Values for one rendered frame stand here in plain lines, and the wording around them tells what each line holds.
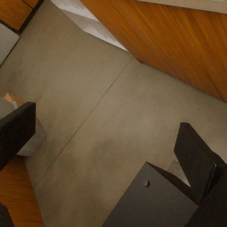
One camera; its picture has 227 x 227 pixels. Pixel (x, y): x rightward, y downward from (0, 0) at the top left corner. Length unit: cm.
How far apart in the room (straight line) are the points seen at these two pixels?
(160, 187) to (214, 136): 115
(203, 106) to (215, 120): 13
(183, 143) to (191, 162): 2
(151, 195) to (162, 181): 3
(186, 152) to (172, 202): 13
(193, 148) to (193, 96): 145
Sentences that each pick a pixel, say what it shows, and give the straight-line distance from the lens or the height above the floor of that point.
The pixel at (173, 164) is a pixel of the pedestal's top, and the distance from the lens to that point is 43.
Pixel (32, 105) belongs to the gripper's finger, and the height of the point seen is 124.
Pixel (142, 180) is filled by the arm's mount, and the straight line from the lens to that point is 33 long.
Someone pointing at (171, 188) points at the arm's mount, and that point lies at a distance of 30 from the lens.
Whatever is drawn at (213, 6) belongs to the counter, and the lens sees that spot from 63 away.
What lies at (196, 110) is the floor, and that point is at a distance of 155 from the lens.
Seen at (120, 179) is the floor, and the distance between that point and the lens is 168.
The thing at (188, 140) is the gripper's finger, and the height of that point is 116.
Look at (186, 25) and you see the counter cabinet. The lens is 86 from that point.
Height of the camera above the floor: 132
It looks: 43 degrees down
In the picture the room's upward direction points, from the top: 57 degrees counter-clockwise
